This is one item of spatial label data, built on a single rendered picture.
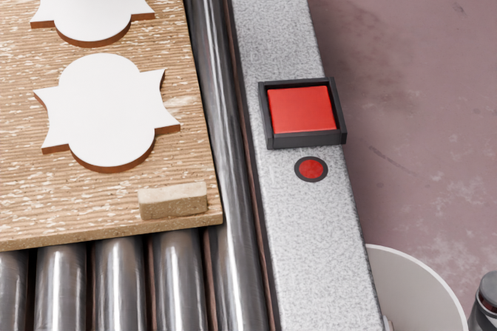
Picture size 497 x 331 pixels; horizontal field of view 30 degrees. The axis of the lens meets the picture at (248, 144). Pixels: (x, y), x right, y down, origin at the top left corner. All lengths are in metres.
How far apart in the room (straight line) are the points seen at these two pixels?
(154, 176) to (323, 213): 0.15
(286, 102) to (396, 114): 1.31
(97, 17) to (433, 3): 1.64
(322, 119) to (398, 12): 1.60
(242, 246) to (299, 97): 0.18
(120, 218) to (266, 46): 0.27
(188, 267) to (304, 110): 0.20
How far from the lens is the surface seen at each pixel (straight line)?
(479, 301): 1.56
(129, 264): 0.80
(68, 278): 0.79
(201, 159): 0.84
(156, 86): 0.89
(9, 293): 0.80
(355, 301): 0.78
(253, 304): 0.77
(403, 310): 1.58
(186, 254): 0.80
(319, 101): 0.90
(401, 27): 2.42
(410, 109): 2.22
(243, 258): 0.79
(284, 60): 0.96
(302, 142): 0.87
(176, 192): 0.78
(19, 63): 0.95
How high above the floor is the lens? 1.57
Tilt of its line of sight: 49 degrees down
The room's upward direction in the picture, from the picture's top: 1 degrees clockwise
